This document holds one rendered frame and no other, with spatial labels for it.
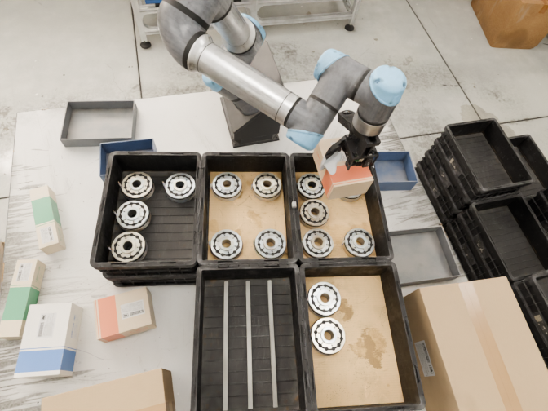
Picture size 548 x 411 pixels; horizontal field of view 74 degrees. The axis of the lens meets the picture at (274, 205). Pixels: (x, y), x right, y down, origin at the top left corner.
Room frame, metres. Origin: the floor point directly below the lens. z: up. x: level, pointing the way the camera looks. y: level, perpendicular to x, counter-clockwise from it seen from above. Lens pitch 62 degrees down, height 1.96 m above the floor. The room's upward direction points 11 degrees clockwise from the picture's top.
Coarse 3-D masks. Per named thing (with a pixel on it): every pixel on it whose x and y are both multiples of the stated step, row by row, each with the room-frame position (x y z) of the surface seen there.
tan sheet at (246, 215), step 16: (240, 176) 0.68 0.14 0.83; (224, 208) 0.55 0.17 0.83; (240, 208) 0.56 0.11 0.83; (256, 208) 0.57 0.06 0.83; (272, 208) 0.58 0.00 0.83; (224, 224) 0.49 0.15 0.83; (240, 224) 0.50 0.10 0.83; (256, 224) 0.51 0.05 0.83; (272, 224) 0.52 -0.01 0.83; (208, 240) 0.42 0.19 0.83; (208, 256) 0.37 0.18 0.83; (240, 256) 0.39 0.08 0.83; (256, 256) 0.40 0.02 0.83
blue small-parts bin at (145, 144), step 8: (104, 144) 0.75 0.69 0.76; (112, 144) 0.76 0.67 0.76; (120, 144) 0.77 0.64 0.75; (128, 144) 0.78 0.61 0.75; (136, 144) 0.79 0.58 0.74; (144, 144) 0.80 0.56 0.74; (152, 144) 0.79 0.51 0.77; (104, 152) 0.74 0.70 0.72; (104, 160) 0.71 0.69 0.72; (104, 168) 0.67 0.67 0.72; (104, 176) 0.61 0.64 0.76
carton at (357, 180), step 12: (324, 144) 0.67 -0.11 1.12; (312, 156) 0.68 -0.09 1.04; (324, 156) 0.63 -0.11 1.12; (336, 168) 0.60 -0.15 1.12; (360, 168) 0.61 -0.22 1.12; (324, 180) 0.58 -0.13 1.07; (336, 180) 0.56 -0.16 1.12; (348, 180) 0.56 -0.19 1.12; (360, 180) 0.57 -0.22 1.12; (372, 180) 0.58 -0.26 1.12; (336, 192) 0.54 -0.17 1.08; (348, 192) 0.56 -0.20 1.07; (360, 192) 0.57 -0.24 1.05
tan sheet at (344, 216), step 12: (300, 204) 0.62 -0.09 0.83; (336, 204) 0.65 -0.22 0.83; (348, 204) 0.66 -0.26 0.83; (360, 204) 0.67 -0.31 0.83; (336, 216) 0.60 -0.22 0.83; (348, 216) 0.61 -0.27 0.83; (360, 216) 0.62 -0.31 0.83; (324, 228) 0.54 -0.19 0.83; (336, 228) 0.55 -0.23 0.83; (348, 228) 0.56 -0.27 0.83; (336, 240) 0.51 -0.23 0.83; (336, 252) 0.47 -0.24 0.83
